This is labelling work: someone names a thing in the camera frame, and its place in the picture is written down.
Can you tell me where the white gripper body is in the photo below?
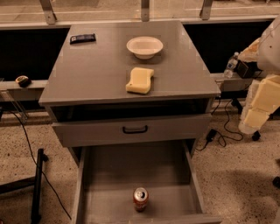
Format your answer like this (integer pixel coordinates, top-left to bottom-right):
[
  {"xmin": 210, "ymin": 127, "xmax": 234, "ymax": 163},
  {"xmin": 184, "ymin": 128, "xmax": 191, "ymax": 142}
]
[{"xmin": 245, "ymin": 74, "xmax": 280, "ymax": 130}]

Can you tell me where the red coke can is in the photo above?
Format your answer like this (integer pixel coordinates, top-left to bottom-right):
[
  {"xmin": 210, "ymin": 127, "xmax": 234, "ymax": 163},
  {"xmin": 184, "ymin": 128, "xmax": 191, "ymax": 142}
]
[{"xmin": 133, "ymin": 187, "xmax": 149, "ymax": 212}]

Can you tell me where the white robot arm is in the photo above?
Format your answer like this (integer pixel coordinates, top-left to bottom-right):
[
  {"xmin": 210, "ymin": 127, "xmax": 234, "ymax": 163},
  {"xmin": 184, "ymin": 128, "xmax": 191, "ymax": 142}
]
[{"xmin": 238, "ymin": 16, "xmax": 280, "ymax": 134}]

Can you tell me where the closed grey top drawer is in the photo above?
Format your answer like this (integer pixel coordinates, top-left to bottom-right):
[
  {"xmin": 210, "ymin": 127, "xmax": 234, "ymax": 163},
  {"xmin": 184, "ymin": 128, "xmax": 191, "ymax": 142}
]
[{"xmin": 52, "ymin": 114, "xmax": 212, "ymax": 148}]

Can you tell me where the open grey middle drawer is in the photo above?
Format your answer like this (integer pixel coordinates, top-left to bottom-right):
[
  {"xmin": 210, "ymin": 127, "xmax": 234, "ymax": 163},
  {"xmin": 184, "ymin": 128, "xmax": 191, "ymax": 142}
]
[{"xmin": 72, "ymin": 140, "xmax": 221, "ymax": 224}]

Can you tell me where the grey drawer cabinet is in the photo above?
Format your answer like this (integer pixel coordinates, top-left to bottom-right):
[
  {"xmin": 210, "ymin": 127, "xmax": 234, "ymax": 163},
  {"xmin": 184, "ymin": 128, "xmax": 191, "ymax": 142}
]
[{"xmin": 39, "ymin": 21, "xmax": 221, "ymax": 160}]

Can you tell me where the small black box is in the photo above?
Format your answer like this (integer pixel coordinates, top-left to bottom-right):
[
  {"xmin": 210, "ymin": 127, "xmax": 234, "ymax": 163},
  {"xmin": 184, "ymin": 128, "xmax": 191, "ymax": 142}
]
[{"xmin": 236, "ymin": 61, "xmax": 256, "ymax": 79}]

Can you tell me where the clear water bottle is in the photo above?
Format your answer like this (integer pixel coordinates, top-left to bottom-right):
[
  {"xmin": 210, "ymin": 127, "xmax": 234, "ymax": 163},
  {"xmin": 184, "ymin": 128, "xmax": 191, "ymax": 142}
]
[{"xmin": 224, "ymin": 52, "xmax": 239, "ymax": 78}]

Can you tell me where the black power adapter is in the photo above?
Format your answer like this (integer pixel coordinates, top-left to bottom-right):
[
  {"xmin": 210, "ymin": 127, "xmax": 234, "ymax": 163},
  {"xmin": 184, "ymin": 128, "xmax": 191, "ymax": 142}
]
[{"xmin": 206, "ymin": 129, "xmax": 217, "ymax": 142}]

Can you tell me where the yellow sponge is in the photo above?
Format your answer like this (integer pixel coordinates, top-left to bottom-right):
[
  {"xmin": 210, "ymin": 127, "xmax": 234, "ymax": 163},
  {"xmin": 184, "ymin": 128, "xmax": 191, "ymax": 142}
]
[{"xmin": 126, "ymin": 67, "xmax": 154, "ymax": 95}]

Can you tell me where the white bowl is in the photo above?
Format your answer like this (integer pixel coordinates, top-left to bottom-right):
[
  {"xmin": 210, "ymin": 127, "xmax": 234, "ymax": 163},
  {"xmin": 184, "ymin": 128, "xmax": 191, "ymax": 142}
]
[{"xmin": 126, "ymin": 36, "xmax": 164, "ymax": 60}]

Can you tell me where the dark snack bar packet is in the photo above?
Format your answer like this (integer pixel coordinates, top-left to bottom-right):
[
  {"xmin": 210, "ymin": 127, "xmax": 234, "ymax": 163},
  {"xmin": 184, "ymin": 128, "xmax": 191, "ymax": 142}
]
[{"xmin": 70, "ymin": 33, "xmax": 96, "ymax": 45}]

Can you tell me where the yellow black tape measure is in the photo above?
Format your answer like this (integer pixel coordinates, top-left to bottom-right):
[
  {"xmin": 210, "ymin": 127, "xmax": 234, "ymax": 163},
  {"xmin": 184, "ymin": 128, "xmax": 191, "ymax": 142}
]
[{"xmin": 16, "ymin": 75, "xmax": 32, "ymax": 88}]

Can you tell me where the black stand leg left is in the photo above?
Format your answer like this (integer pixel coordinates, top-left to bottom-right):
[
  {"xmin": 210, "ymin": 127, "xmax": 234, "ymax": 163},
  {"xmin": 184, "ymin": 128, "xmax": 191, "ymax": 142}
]
[{"xmin": 0, "ymin": 149, "xmax": 48, "ymax": 224}]

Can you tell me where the black drawer handle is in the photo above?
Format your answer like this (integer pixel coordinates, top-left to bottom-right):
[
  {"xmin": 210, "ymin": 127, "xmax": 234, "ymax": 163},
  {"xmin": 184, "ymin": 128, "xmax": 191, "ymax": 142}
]
[{"xmin": 122, "ymin": 125, "xmax": 148, "ymax": 135}]

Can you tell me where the black floor cable left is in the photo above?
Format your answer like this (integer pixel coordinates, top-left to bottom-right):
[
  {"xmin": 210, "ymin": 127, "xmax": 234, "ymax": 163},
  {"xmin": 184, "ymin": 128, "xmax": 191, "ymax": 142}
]
[{"xmin": 2, "ymin": 108, "xmax": 73, "ymax": 221}]

